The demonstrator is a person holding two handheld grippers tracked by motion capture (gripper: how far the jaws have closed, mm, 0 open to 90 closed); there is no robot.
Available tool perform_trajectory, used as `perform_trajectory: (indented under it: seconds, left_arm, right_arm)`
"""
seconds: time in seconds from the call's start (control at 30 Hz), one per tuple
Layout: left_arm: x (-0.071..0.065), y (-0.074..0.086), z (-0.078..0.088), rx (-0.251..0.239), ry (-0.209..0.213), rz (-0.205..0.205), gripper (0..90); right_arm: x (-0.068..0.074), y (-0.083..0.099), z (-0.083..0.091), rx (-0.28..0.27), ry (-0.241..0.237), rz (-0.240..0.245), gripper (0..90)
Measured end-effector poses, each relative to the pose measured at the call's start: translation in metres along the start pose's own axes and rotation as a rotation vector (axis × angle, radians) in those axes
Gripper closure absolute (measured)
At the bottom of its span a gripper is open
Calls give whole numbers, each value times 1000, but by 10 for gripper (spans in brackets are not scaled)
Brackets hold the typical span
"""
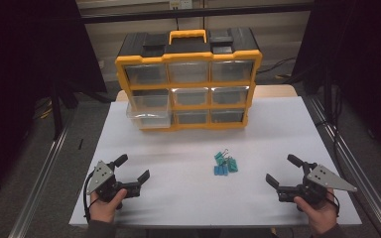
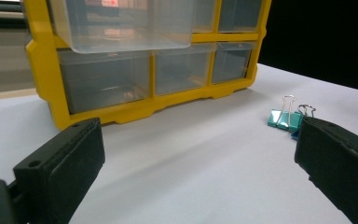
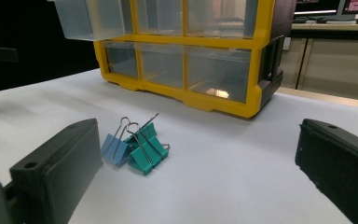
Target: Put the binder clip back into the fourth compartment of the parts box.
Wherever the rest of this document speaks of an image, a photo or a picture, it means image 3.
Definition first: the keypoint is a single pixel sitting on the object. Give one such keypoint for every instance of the green binder clip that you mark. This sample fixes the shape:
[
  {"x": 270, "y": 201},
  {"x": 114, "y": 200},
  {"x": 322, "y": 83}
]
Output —
[
  {"x": 149, "y": 130},
  {"x": 143, "y": 162}
]

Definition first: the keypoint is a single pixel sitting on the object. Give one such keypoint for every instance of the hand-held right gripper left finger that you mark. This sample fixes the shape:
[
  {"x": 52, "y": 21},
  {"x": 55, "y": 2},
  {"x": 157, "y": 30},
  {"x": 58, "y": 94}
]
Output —
[{"x": 59, "y": 174}]

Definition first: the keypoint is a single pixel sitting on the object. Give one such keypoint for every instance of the yellow black drawer cabinet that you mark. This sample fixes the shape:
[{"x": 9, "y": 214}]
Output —
[{"x": 199, "y": 100}]

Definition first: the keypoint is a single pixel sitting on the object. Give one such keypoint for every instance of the beige office desk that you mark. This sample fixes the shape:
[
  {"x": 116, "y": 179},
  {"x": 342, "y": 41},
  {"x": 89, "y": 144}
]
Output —
[{"x": 335, "y": 62}]

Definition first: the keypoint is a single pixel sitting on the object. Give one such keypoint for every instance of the blue binder clip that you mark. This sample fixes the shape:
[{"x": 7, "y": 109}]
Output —
[{"x": 113, "y": 153}]

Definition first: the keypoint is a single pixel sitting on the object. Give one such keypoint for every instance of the black computer mouse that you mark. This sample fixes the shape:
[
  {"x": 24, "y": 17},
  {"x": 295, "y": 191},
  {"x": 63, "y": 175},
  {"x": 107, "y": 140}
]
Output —
[{"x": 321, "y": 20}]

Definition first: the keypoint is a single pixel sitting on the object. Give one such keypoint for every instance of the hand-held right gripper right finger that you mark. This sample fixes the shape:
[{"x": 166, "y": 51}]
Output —
[{"x": 338, "y": 168}]

